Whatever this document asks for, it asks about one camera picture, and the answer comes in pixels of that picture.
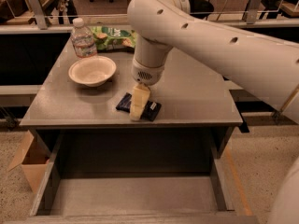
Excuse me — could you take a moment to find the open grey top drawer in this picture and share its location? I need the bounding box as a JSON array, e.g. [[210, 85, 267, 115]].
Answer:
[[7, 130, 258, 224]]

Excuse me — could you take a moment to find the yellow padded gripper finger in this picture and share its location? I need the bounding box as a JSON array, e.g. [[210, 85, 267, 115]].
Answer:
[[130, 83, 150, 120]]

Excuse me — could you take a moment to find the clear plastic water bottle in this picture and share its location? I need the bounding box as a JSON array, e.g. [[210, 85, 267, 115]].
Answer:
[[71, 18, 97, 58]]

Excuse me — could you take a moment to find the right metal railing post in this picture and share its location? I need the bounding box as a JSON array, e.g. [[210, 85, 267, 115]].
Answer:
[[242, 0, 262, 24]]

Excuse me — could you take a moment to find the white ceramic bowl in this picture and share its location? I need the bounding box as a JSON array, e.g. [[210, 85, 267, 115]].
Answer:
[[68, 56, 117, 87]]

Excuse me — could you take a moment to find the left metal railing post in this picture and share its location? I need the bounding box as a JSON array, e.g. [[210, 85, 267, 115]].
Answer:
[[28, 0, 48, 30]]

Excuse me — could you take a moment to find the dark blue rxbar wrapper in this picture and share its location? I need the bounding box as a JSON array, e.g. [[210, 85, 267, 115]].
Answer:
[[116, 92, 162, 121]]

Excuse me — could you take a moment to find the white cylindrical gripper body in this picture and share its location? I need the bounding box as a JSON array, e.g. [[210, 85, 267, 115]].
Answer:
[[131, 59, 164, 86]]

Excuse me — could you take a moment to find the open cardboard box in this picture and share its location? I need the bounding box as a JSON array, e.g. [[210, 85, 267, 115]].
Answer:
[[7, 131, 50, 194]]

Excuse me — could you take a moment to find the metal railing post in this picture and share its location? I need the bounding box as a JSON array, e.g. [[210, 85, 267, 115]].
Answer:
[[28, 0, 48, 30], [242, 0, 262, 24]]

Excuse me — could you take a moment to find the black office chair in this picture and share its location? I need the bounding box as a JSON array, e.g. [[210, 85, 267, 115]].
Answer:
[[190, 0, 214, 19]]

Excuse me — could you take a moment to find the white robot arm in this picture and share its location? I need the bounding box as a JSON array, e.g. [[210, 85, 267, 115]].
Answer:
[[127, 0, 299, 123]]

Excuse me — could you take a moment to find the green snack chip bag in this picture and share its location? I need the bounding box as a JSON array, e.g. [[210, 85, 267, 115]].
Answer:
[[91, 26, 136, 52]]

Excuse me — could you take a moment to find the grey cabinet with drawer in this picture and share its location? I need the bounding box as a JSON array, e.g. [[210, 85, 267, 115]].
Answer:
[[21, 43, 242, 151]]

